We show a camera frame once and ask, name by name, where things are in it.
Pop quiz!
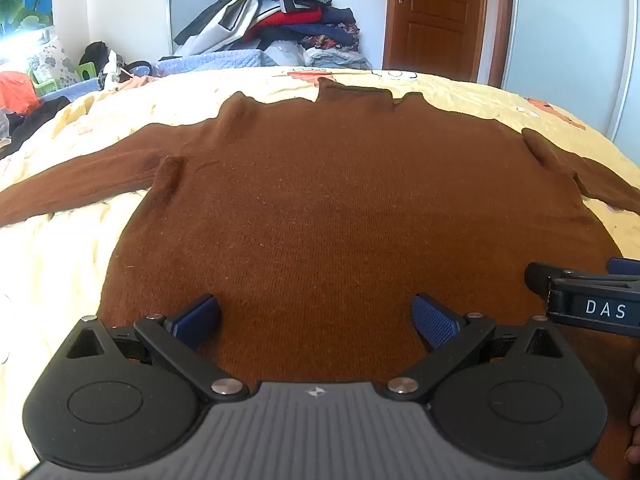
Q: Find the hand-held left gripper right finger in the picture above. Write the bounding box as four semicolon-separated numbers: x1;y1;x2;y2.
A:
385;292;566;403

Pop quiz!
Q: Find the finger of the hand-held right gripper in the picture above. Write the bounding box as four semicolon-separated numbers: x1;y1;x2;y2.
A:
524;261;640;295
606;256;640;277

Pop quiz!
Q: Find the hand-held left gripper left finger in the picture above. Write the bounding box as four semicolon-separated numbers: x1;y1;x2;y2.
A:
65;293;250;404

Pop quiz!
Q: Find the brown knit sweater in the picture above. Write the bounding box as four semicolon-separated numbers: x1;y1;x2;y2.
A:
0;76;640;480

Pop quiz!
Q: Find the pile of clothes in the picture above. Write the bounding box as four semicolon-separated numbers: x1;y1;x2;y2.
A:
172;0;373;70

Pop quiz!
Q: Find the person's right hand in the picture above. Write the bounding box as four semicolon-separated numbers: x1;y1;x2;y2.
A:
626;400;640;466

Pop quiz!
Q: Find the yellow printed blanket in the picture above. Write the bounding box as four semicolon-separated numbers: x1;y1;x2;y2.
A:
0;66;640;480

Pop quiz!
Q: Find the white sliding wardrobe door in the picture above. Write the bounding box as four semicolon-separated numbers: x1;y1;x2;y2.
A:
500;0;640;146

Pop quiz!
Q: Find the dark cloth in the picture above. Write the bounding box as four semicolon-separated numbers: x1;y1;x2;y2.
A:
0;95;71;161

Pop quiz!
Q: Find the blue quilt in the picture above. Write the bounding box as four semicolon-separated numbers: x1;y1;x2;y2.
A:
117;50;281;78

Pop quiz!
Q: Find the white tissue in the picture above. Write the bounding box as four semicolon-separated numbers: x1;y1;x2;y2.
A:
102;50;123;83

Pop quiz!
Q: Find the green plastic stool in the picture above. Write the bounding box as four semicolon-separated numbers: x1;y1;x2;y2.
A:
27;61;98;96

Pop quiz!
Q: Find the brown wooden door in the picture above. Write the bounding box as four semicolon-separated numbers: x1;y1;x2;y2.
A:
382;0;516;88

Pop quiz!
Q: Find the black bag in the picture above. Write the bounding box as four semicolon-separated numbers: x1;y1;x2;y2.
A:
79;41;113;68

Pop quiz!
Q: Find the orange cloth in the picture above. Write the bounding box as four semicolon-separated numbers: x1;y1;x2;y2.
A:
0;71;41;113

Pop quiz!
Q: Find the floral pillow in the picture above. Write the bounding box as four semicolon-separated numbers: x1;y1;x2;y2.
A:
27;35;81;91

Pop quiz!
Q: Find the grey framed panel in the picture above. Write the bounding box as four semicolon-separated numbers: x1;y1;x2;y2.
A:
166;0;241;56

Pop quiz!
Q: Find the bright window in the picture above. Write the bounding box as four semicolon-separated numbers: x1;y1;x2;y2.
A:
0;27;51;61

